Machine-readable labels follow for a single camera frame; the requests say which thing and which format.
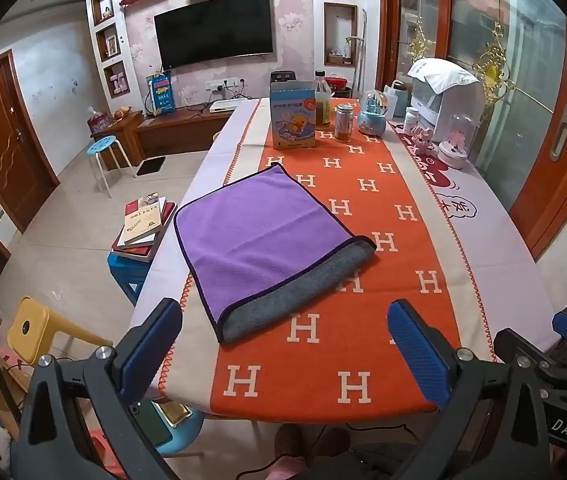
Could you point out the glass sliding door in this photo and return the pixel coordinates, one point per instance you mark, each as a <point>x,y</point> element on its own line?
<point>493,60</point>

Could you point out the blue printed package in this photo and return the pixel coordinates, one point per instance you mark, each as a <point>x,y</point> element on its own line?
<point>160,95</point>

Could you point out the light blue stool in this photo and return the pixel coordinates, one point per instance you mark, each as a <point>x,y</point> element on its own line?
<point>188,432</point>

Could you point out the white pill bottle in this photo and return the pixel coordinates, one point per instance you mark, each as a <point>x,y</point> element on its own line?
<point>411,122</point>

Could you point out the oil bottle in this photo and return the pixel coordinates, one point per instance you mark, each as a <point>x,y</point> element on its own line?
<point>322,105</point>

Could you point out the wooden door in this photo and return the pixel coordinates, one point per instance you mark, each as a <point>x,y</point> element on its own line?
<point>1,145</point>

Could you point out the black floor mat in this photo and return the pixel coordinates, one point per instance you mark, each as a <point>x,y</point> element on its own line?
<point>151,165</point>

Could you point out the white set-top box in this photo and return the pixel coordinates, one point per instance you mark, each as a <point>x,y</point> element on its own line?
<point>223,105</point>

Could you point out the orange patterned table runner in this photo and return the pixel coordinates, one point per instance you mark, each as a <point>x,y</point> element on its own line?
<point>363,240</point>

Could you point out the pink toy figure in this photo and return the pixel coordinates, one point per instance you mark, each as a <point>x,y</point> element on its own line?
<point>422,139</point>

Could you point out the purple and grey towel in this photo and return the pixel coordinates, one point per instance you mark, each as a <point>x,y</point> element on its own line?
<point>263,232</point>

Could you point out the orange H-pattern table cloth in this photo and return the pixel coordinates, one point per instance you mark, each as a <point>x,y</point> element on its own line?
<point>483,230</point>

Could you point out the stack of books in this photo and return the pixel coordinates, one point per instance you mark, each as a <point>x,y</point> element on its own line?
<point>144,222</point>

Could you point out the round blue stool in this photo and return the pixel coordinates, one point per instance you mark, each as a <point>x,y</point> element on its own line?
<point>104,146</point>

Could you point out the black kitchen appliance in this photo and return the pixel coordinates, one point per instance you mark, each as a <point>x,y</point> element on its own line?
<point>283,77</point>

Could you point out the red tissue pack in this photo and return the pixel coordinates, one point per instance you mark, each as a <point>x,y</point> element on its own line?
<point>98,122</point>

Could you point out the white cloth cover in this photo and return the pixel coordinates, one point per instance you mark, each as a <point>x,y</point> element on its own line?
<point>446,75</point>

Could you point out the brown fuzzy slipper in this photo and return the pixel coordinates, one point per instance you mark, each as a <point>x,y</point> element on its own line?
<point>288,441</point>

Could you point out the blue duck print carton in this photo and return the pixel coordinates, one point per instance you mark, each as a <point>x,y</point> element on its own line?
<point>292,117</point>

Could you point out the white water dispenser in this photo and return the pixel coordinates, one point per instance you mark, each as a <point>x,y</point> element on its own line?
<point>456,105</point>

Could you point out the green phone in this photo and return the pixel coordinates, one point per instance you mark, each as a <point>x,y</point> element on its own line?
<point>153,425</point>

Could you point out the black flat television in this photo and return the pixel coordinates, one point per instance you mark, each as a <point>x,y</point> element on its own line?
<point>213,30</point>

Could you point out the wall power strip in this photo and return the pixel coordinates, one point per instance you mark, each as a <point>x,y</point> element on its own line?
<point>224,84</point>

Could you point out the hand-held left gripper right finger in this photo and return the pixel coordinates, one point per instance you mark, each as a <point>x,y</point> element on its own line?
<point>418,355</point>

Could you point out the blue plastic stool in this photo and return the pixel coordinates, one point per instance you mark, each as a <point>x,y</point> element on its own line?
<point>126,270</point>

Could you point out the wooden television cabinet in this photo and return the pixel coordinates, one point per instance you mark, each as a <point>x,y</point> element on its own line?
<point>173,127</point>

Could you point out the red pot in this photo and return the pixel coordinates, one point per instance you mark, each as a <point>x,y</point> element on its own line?
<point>338,85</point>

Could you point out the blue snow globe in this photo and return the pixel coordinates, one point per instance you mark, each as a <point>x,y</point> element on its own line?
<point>372,115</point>

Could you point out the white pitcher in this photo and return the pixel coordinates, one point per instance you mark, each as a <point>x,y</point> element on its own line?
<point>396,102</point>

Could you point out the pink glass dome ornament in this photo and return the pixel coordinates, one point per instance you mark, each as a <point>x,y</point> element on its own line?
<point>456,140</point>

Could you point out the metal can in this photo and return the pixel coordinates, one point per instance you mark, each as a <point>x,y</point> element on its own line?
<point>343,125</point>

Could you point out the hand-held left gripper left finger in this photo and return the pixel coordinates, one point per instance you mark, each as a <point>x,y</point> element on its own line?
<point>151,345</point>

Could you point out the yellow metal stool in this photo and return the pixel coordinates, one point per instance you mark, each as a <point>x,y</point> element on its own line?
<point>38,325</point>

